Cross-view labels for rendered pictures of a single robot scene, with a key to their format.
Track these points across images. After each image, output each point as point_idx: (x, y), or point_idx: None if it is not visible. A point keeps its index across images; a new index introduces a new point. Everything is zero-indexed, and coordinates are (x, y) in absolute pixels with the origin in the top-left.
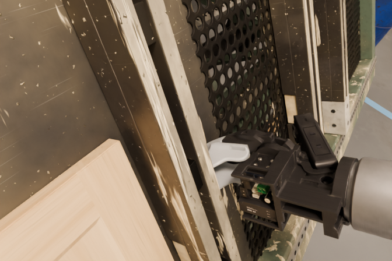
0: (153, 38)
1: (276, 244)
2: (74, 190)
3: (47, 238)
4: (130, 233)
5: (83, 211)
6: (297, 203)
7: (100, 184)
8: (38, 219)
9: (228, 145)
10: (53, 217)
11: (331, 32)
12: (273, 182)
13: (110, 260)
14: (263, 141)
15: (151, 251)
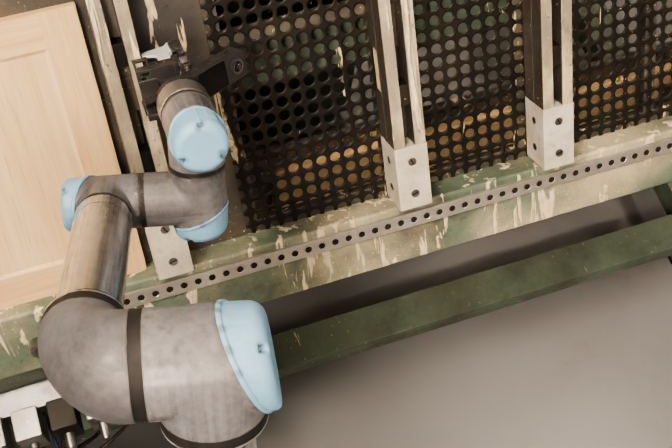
0: None
1: (292, 228)
2: (33, 23)
3: (9, 42)
4: (69, 75)
5: (36, 39)
6: (140, 89)
7: (52, 27)
8: (7, 28)
9: (168, 47)
10: (16, 32)
11: None
12: (138, 71)
13: (49, 84)
14: (176, 51)
15: (84, 101)
